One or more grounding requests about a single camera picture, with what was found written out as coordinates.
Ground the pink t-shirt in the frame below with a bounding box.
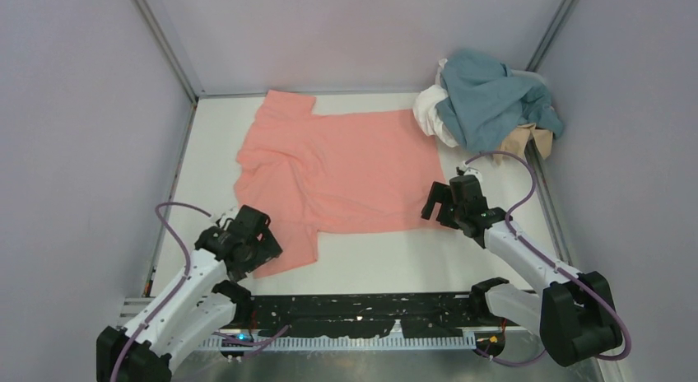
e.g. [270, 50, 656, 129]
[234, 91, 444, 278]

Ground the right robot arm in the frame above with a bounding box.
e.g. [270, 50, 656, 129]
[421, 174, 624, 366]

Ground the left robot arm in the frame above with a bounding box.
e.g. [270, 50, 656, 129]
[96, 205, 282, 381]

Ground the white t-shirt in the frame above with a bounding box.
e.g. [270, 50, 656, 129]
[412, 58, 458, 147]

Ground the beige t-shirt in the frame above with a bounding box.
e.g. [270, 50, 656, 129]
[497, 123, 554, 159]

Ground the blue t-shirt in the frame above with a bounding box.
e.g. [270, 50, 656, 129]
[435, 49, 564, 153]

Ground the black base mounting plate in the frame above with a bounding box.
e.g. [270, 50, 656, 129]
[248, 291, 481, 340]

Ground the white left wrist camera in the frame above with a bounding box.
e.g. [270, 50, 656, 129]
[213, 207, 239, 230]

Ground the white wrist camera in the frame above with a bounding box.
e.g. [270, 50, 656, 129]
[456, 161, 484, 184]
[213, 207, 239, 230]

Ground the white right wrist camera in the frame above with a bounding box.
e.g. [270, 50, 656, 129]
[456, 161, 484, 184]

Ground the white slotted cable duct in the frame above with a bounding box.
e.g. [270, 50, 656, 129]
[209, 334, 478, 352]

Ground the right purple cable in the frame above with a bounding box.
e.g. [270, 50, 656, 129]
[463, 150, 634, 367]

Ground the left aluminium corner post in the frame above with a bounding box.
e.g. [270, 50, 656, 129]
[132, 0, 198, 105]

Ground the aluminium corner post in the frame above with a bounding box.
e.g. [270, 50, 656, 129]
[526, 0, 579, 72]
[132, 0, 198, 105]

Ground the right aluminium corner post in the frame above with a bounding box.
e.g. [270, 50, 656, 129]
[526, 0, 579, 72]

